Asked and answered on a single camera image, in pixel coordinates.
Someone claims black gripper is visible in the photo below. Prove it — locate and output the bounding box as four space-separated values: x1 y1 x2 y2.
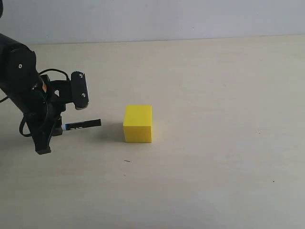
22 80 71 154

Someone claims black and white marker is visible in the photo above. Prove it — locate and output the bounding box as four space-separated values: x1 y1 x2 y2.
61 119 102 131

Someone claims yellow cube block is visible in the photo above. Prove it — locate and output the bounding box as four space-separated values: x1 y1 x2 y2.
123 105 153 143

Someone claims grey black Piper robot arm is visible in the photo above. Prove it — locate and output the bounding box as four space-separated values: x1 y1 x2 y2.
0 34 72 155

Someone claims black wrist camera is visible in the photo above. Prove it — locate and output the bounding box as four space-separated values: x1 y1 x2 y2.
71 71 89 110

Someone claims thin black cable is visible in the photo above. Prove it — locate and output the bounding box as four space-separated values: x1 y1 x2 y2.
0 95 52 144

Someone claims black camera cable loop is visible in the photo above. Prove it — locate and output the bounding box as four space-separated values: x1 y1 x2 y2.
38 68 70 81

